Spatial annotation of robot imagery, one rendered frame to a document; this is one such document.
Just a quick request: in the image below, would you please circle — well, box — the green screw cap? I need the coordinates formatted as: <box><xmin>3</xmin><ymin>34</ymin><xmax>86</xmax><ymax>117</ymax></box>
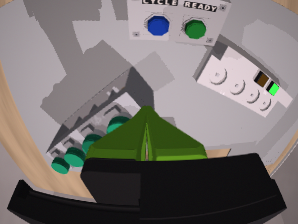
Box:
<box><xmin>107</xmin><ymin>116</ymin><xmax>130</xmax><ymax>133</ymax></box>
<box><xmin>64</xmin><ymin>147</ymin><xmax>86</xmax><ymax>167</ymax></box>
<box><xmin>51</xmin><ymin>157</ymin><xmax>70</xmax><ymax>174</ymax></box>
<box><xmin>82</xmin><ymin>134</ymin><xmax>102</xmax><ymax>153</ymax></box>

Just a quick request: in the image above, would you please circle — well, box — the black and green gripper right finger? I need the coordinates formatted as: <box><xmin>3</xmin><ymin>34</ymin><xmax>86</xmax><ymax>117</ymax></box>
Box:
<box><xmin>147</xmin><ymin>106</ymin><xmax>208</xmax><ymax>161</ymax></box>

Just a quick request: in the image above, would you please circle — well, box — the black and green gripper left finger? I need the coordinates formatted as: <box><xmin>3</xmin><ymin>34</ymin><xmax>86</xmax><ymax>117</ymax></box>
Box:
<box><xmin>85</xmin><ymin>106</ymin><xmax>147</xmax><ymax>161</ymax></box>

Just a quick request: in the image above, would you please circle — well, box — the grey flat mat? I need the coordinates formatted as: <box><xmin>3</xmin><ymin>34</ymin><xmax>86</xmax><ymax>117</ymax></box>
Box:
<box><xmin>0</xmin><ymin>0</ymin><xmax>298</xmax><ymax>168</ymax></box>

